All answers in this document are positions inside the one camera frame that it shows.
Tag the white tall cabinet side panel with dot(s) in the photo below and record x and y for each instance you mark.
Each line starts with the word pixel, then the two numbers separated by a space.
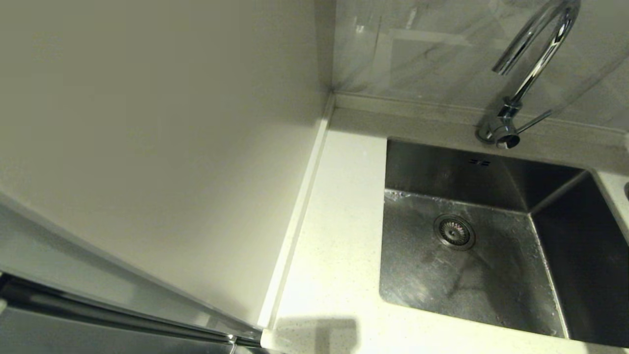
pixel 147 123

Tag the stainless steel appliance door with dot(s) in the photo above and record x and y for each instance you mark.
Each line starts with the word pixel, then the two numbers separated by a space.
pixel 73 340

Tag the metal sink drain strainer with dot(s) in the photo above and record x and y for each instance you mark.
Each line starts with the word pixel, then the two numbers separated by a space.
pixel 454 232

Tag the white trim strip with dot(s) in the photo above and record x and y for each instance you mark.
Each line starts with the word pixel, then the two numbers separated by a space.
pixel 300 206

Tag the chrome gooseneck faucet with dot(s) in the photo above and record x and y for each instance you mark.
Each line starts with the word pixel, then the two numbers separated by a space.
pixel 505 130

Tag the stainless steel sink basin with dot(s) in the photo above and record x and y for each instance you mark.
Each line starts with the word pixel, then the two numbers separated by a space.
pixel 467 285

